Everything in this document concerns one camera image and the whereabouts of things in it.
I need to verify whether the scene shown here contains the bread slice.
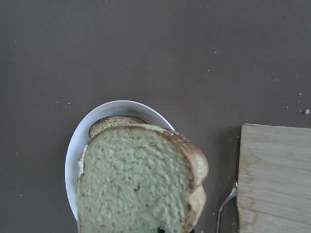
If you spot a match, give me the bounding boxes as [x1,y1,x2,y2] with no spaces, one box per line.
[76,124,208,233]
[88,115,146,139]

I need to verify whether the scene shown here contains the white round plate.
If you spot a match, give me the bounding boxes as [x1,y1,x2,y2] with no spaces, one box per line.
[65,100,174,219]

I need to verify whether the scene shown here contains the fried egg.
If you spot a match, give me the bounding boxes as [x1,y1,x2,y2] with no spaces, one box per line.
[77,144,88,182]

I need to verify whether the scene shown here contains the wooden cutting board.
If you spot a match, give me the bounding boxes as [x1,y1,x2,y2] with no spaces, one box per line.
[225,123,311,233]

